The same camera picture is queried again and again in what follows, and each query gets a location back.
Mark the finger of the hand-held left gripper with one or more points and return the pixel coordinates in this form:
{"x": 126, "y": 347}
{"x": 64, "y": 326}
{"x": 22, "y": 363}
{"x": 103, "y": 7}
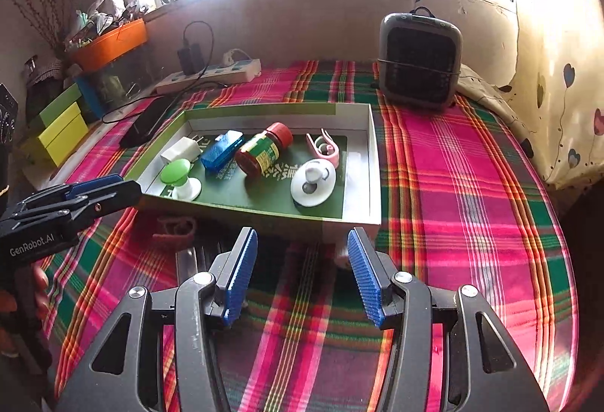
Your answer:
{"x": 94, "y": 185}
{"x": 113, "y": 195}

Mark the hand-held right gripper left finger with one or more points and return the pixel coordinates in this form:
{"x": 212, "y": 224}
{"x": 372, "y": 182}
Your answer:
{"x": 240, "y": 277}

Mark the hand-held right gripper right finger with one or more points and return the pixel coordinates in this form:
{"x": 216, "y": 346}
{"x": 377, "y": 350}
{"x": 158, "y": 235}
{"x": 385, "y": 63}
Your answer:
{"x": 365, "y": 282}

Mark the pink plastic clip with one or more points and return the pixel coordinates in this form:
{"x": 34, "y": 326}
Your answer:
{"x": 325, "y": 148}
{"x": 174, "y": 230}

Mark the green and white cardboard box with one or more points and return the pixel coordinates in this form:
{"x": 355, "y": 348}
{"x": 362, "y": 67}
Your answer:
{"x": 264, "y": 200}

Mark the white USB wall charger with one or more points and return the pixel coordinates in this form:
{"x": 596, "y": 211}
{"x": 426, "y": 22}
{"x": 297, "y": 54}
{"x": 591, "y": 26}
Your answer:
{"x": 181, "y": 150}

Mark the white round disc with knob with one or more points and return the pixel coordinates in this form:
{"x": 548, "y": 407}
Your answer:
{"x": 314, "y": 185}

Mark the red-capped bottle with green label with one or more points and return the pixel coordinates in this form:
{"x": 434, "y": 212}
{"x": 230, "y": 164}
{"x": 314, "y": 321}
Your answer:
{"x": 259, "y": 152}

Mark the person's left hand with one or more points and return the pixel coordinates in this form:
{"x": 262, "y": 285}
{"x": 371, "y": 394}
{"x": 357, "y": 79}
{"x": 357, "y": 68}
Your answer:
{"x": 41, "y": 294}

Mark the yellow-green box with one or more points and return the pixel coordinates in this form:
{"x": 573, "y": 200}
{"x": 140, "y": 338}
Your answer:
{"x": 61, "y": 138}

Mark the black smartphone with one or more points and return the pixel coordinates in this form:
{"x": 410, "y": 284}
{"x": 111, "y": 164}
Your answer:
{"x": 146, "y": 122}

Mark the blue box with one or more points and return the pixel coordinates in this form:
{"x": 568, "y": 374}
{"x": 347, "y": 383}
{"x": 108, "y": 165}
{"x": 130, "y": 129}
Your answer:
{"x": 92, "y": 98}

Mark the clear glass tank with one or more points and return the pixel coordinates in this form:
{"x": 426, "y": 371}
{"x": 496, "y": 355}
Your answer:
{"x": 122, "y": 77}

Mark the plaid cloth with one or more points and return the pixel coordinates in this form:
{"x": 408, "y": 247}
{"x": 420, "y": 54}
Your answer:
{"x": 448, "y": 181}

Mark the orange plastic bin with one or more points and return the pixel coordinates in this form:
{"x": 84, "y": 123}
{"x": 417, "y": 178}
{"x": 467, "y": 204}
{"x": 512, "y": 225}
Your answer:
{"x": 111, "y": 46}

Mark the black plugged-in charger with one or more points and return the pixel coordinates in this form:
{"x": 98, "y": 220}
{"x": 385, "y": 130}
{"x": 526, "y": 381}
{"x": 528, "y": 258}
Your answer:
{"x": 188, "y": 58}

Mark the white power strip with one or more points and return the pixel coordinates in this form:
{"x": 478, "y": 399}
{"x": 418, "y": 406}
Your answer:
{"x": 222, "y": 75}

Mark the orange basket with items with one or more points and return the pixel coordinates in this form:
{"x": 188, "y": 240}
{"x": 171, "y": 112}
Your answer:
{"x": 104, "y": 18}

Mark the white plug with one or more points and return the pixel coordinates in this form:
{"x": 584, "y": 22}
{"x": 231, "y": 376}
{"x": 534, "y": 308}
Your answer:
{"x": 231, "y": 57}

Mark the dried twigs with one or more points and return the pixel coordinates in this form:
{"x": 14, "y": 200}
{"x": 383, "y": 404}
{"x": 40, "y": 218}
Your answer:
{"x": 37, "y": 11}

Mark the small grey heater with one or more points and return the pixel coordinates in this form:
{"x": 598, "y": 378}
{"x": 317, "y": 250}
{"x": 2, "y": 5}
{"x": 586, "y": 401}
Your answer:
{"x": 420, "y": 63}

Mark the cream curtain with hearts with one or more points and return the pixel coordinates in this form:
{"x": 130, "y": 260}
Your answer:
{"x": 557, "y": 86}

